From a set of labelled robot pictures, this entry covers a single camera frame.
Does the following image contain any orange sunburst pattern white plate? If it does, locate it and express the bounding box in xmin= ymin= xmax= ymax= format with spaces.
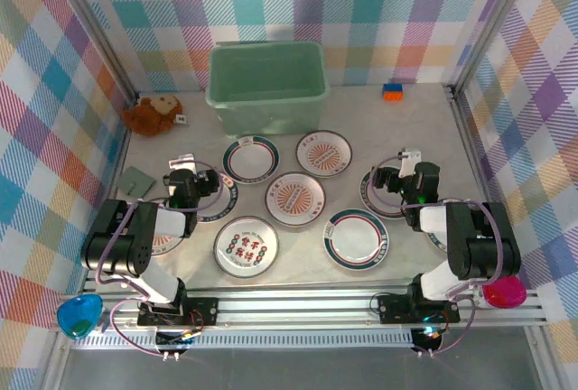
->
xmin=151 ymin=232 xmax=181 ymax=256
xmin=264 ymin=171 xmax=326 ymax=228
xmin=294 ymin=130 xmax=354 ymax=179

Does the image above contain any blue translucent plastic dome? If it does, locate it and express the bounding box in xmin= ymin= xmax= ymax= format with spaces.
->
xmin=56 ymin=295 xmax=103 ymax=342

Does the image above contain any pink translucent plastic dome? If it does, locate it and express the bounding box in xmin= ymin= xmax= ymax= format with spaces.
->
xmin=480 ymin=274 xmax=528 ymax=310

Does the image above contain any aluminium side rail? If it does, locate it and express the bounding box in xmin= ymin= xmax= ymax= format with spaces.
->
xmin=106 ymin=91 xmax=141 ymax=204
xmin=444 ymin=85 xmax=543 ymax=294

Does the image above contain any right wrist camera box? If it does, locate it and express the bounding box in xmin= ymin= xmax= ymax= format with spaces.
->
xmin=396 ymin=147 xmax=422 ymax=179

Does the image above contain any aluminium frame post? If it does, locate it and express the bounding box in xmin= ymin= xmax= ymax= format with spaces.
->
xmin=449 ymin=0 xmax=541 ymax=93
xmin=51 ymin=0 xmax=139 ymax=102

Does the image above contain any green square card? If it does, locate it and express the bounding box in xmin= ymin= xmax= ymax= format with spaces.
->
xmin=116 ymin=165 xmax=156 ymax=197

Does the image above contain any green red ringed white plate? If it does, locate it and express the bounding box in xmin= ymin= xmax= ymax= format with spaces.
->
xmin=221 ymin=135 xmax=281 ymax=185
xmin=359 ymin=168 xmax=410 ymax=220
xmin=322 ymin=208 xmax=390 ymax=271

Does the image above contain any brown plush toy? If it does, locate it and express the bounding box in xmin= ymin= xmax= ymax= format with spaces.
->
xmin=120 ymin=95 xmax=187 ymax=137

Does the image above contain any slotted grey cable duct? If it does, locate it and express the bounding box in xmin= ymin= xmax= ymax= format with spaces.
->
xmin=71 ymin=329 xmax=457 ymax=351

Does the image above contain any red characters white plate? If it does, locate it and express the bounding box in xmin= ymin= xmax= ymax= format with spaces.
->
xmin=212 ymin=215 xmax=280 ymax=280

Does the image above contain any green translucent plastic bin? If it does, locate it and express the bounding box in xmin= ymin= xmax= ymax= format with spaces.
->
xmin=205 ymin=41 xmax=332 ymax=137

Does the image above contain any dark lettered rim white plate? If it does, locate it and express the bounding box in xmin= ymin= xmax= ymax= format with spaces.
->
xmin=425 ymin=227 xmax=448 ymax=255
xmin=196 ymin=172 xmax=240 ymax=224

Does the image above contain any orange blue toy brick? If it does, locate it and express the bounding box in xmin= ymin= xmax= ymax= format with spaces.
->
xmin=381 ymin=82 xmax=405 ymax=103

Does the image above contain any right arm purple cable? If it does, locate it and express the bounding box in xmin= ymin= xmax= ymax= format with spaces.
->
xmin=370 ymin=154 xmax=502 ymax=358

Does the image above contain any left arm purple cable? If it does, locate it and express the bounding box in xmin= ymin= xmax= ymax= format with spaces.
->
xmin=92 ymin=154 xmax=227 ymax=358

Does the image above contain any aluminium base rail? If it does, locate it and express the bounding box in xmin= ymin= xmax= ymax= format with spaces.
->
xmin=58 ymin=277 xmax=550 ymax=335

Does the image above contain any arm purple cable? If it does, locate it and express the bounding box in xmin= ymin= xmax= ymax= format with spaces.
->
xmin=92 ymin=154 xmax=227 ymax=358
xmin=370 ymin=154 xmax=502 ymax=358

